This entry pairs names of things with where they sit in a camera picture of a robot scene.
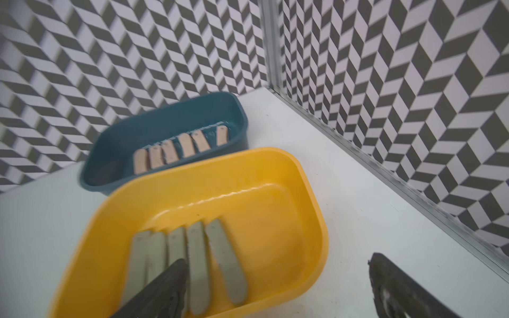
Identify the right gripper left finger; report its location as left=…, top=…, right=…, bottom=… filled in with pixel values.
left=111, top=258, right=189, bottom=318

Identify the yellow storage box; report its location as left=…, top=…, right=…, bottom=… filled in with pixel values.
left=49, top=148, right=329, bottom=317

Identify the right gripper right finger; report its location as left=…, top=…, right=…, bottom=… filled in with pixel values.
left=368, top=253, right=458, bottom=318

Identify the olive knife vertical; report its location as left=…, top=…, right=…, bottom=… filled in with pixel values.
left=166, top=227, right=188, bottom=266

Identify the dark teal storage box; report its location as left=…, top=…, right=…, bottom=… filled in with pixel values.
left=79, top=91, right=249, bottom=196

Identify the olive knife horizontal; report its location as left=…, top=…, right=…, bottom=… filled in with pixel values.
left=186, top=221, right=211, bottom=317

